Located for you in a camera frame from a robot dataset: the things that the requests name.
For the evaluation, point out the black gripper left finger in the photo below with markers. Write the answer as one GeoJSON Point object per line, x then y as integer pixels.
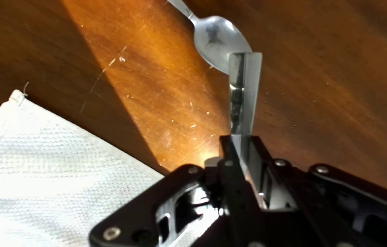
{"type": "Point", "coordinates": [234, 81]}

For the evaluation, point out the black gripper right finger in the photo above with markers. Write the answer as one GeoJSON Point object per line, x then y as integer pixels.
{"type": "Point", "coordinates": [252, 158]}

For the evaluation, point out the silver metal spoon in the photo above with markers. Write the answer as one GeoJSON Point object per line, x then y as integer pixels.
{"type": "Point", "coordinates": [214, 37]}

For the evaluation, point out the white paper napkin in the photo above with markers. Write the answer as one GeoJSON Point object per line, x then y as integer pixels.
{"type": "Point", "coordinates": [57, 180]}

